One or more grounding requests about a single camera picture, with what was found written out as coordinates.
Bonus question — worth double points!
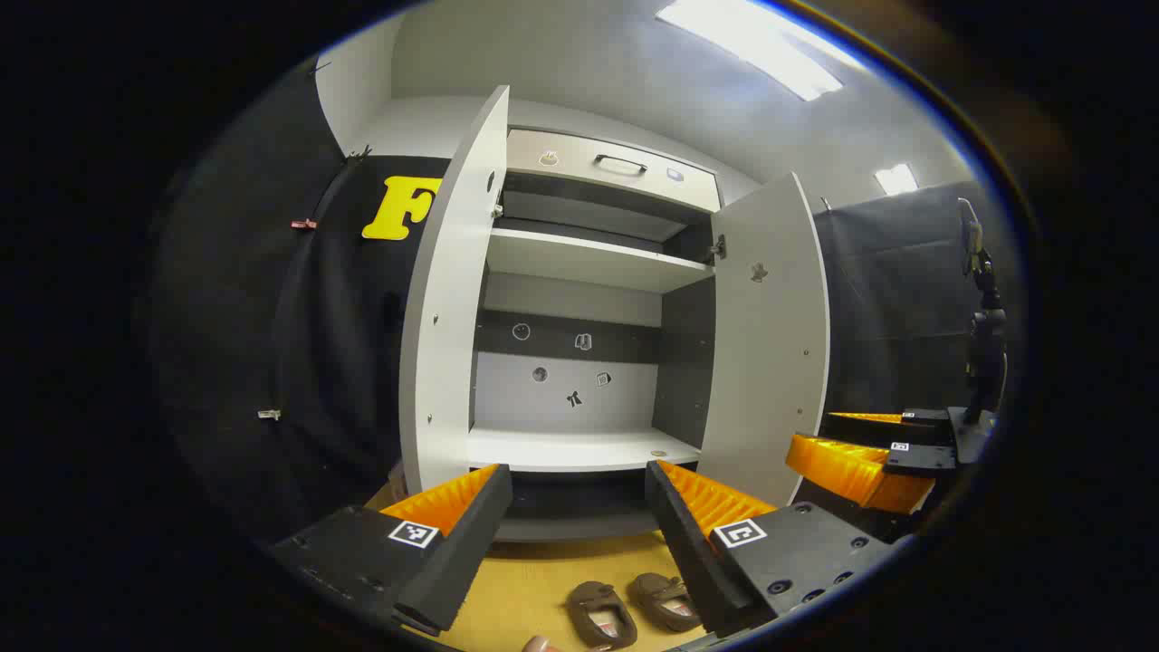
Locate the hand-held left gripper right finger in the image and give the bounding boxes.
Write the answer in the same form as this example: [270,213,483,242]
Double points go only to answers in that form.
[645,459,896,639]

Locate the white cabinet drawer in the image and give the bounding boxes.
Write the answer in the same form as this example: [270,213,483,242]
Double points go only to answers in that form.
[505,129,723,214]

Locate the white shoe cabinet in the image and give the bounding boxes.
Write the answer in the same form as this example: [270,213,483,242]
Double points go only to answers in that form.
[466,125,725,544]

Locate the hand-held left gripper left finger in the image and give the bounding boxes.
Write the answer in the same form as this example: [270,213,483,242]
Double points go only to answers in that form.
[270,464,513,635]

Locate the small ceiling light panel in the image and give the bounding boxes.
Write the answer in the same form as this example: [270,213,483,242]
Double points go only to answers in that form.
[874,163,920,197]

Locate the white cabinet door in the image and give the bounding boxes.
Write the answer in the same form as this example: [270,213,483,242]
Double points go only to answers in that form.
[695,172,832,508]
[398,86,511,497]

